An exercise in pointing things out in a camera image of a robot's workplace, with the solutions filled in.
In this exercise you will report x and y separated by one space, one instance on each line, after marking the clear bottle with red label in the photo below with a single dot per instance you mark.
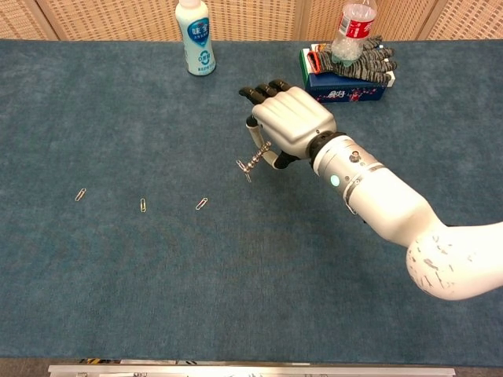
353 27

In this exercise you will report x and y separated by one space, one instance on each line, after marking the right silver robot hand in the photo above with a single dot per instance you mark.
294 118

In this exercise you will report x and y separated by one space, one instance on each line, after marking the grey striped knit glove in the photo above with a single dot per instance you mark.
365 66

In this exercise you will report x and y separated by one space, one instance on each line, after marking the woven rattan folding screen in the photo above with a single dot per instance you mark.
118 19

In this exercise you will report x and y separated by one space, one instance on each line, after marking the white yogurt drink bottle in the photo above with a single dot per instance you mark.
198 39

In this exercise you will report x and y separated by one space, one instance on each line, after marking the dark blue carton box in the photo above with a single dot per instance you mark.
346 94

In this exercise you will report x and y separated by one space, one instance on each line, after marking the metal magnetic bar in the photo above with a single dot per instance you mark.
255 158

